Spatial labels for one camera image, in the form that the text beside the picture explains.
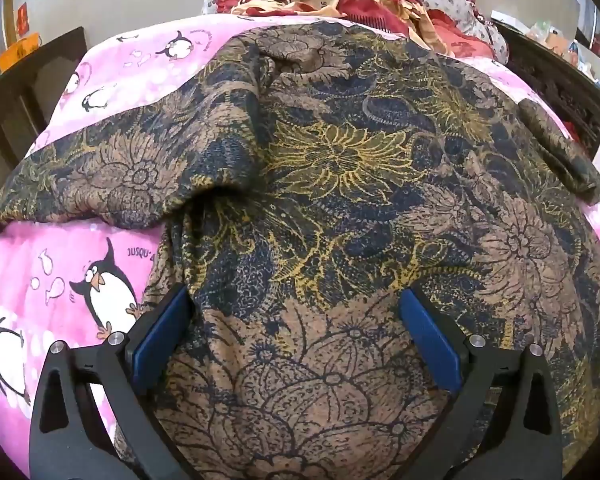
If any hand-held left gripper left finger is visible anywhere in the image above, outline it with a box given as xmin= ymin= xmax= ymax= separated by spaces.
xmin=29 ymin=284 xmax=196 ymax=480

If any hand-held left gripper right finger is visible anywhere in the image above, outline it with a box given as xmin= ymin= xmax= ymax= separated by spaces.
xmin=399 ymin=287 xmax=563 ymax=480

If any brown floral patterned garment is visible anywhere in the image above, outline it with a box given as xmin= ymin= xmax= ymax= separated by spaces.
xmin=0 ymin=20 xmax=600 ymax=480

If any pink penguin print blanket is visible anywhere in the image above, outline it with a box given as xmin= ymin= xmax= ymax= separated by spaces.
xmin=0 ymin=14 xmax=600 ymax=461

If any dark wooden furniture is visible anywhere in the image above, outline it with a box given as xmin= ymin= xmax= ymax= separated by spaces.
xmin=0 ymin=27 xmax=88 ymax=201

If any dark wooden headboard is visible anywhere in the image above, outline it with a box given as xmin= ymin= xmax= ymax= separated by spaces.
xmin=490 ymin=17 xmax=600 ymax=161

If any orange box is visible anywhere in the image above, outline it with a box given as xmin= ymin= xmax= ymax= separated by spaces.
xmin=0 ymin=32 xmax=41 ymax=71

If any red and gold floral cloth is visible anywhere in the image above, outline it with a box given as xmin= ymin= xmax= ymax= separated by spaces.
xmin=215 ymin=0 xmax=496 ymax=61

